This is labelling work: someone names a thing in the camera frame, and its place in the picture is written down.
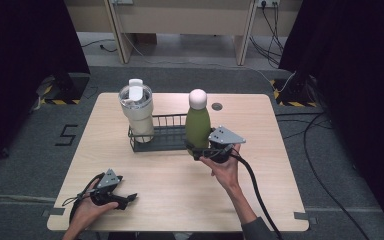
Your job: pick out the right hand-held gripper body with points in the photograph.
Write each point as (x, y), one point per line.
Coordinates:
(225, 136)

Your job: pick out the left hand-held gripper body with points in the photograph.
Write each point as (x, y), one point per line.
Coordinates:
(108, 181)

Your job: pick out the green bottle with white cap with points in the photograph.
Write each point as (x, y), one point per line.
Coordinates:
(197, 125)

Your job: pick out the cream tumbler with lid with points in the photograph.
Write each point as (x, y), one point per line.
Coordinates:
(140, 116)

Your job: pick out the person's left hand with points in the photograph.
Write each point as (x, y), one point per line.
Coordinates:
(88, 211)

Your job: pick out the person's right hand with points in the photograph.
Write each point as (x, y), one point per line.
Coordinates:
(228, 173)

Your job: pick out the grey tape strip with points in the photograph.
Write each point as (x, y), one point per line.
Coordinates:
(55, 211)
(305, 216)

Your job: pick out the stand base with hazard tape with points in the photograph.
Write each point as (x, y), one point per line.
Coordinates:
(70, 88)
(296, 91)

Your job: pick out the beige desk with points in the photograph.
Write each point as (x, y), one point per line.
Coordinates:
(186, 23)

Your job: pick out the black curtain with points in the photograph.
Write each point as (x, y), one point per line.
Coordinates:
(363, 83)
(23, 66)

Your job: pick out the white wall socket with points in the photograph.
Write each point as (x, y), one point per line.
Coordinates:
(268, 2)

